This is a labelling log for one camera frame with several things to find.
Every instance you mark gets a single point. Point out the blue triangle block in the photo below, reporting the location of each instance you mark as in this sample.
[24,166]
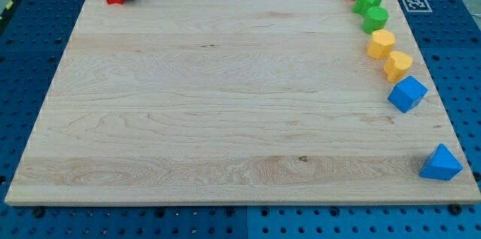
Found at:
[441,165]

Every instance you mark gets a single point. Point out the green cylinder block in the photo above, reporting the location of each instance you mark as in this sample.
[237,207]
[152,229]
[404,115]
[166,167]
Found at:
[375,19]

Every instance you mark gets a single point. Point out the blue cube block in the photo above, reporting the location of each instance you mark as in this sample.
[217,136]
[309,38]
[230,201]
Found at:
[407,94]

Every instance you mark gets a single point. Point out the yellow heart block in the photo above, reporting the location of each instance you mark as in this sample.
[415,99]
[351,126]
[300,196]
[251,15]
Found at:
[397,65]

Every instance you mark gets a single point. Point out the green star block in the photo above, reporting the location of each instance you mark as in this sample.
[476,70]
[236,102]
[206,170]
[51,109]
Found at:
[361,6]

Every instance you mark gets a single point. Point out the light wooden board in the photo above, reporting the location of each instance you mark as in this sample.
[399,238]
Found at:
[225,102]

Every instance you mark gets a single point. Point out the yellow hexagon block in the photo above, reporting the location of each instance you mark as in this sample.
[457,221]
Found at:
[381,44]

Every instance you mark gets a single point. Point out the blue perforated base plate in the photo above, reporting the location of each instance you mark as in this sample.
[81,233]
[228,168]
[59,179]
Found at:
[31,47]

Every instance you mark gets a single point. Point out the white fiducial marker tag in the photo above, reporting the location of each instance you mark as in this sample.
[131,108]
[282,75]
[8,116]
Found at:
[416,6]

